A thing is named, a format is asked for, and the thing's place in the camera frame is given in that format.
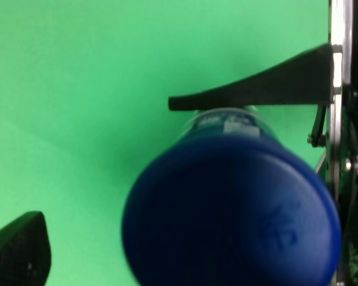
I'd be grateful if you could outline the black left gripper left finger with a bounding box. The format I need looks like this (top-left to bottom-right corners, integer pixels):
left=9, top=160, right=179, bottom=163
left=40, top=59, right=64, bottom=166
left=0, top=211, right=51, bottom=286

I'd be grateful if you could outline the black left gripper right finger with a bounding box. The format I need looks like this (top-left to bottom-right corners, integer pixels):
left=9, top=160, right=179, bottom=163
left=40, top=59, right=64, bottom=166
left=168, top=43, right=333, bottom=111

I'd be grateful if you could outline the blue capped spray can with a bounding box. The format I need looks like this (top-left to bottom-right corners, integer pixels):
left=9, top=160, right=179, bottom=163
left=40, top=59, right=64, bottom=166
left=122, top=108, right=341, bottom=285

